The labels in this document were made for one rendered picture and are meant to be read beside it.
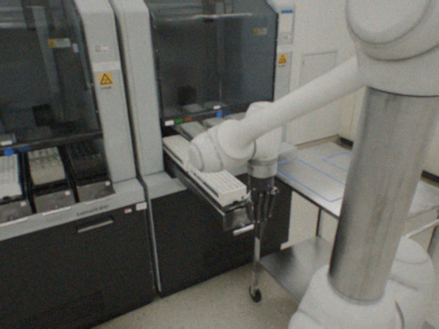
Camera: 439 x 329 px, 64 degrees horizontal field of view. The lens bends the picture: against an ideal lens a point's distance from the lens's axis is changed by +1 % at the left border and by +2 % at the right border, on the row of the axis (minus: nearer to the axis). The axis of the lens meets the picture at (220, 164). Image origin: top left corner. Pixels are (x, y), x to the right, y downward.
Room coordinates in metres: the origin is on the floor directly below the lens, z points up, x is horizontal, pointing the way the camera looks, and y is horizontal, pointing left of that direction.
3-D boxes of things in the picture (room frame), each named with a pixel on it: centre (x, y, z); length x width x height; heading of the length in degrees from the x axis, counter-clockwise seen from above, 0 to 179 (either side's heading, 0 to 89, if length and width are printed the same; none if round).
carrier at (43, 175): (1.24, 0.68, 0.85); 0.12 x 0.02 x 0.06; 119
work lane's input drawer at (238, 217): (1.31, 0.09, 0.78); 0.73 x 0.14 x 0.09; 28
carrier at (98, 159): (1.31, 0.55, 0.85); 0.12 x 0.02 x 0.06; 119
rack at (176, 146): (1.46, 0.17, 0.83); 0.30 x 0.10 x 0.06; 28
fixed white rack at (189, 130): (1.66, 0.11, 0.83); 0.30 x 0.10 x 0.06; 28
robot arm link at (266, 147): (0.91, -0.11, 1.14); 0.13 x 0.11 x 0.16; 128
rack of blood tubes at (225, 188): (1.19, 0.02, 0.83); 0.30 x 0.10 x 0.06; 29
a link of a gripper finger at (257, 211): (0.92, -0.11, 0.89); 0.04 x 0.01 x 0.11; 29
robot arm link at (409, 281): (0.61, -0.39, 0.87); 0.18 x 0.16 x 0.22; 128
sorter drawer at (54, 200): (1.44, 0.79, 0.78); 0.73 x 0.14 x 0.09; 28
